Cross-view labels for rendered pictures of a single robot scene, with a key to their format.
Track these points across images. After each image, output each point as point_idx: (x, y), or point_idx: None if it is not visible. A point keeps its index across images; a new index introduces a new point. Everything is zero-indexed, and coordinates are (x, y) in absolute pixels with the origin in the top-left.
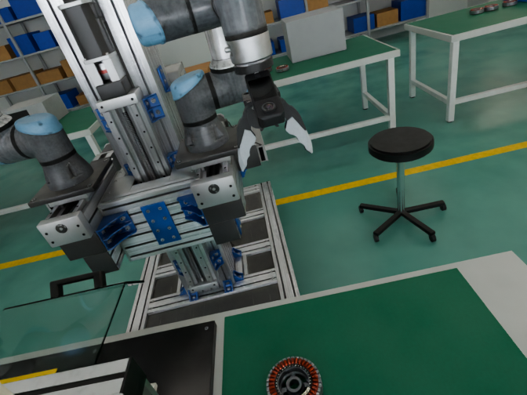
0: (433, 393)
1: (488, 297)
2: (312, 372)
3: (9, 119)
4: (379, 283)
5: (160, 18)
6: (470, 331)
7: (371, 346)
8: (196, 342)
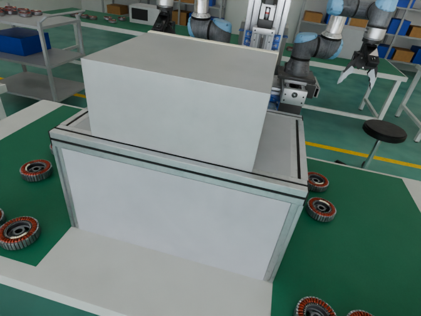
0: (375, 205)
1: (413, 192)
2: (326, 179)
3: (210, 15)
4: (361, 169)
5: (344, 5)
6: (399, 197)
7: (351, 185)
8: None
